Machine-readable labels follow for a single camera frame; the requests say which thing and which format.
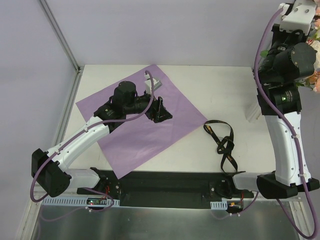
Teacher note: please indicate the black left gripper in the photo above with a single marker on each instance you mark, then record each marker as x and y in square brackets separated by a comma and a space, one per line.
[157, 110]

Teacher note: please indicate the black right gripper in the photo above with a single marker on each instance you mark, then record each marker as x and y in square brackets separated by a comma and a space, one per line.
[276, 30]

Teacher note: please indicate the purple tissue paper sheet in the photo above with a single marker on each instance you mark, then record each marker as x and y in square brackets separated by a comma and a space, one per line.
[173, 145]

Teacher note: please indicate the pink artificial flower bunch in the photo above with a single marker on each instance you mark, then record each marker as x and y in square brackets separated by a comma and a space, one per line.
[291, 66]

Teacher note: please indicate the black printed ribbon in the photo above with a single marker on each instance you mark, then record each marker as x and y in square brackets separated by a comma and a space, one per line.
[225, 145]

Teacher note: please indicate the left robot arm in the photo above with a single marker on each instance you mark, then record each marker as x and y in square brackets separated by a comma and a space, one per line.
[50, 168]

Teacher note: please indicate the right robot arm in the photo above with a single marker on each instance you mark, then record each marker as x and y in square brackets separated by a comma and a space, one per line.
[281, 107]

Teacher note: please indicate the white ribbed ceramic vase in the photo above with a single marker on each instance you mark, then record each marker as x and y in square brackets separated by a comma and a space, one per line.
[253, 113]

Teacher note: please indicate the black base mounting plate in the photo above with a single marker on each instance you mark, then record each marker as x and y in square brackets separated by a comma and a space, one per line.
[156, 189]

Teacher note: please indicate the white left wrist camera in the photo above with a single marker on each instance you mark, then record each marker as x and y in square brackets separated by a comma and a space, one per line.
[151, 87]

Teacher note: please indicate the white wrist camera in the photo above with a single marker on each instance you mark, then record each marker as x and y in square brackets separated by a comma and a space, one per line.
[151, 87]
[297, 16]

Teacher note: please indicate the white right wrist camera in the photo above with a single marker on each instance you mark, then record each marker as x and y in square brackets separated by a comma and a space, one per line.
[297, 16]

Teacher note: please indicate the left aluminium corner post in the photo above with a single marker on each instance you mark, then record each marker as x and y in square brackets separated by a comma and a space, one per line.
[59, 34]

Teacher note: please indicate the white slotted cable duct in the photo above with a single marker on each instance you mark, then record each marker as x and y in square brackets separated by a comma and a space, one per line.
[71, 201]

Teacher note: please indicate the aluminium front frame rail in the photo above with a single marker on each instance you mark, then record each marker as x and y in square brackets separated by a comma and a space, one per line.
[266, 184]

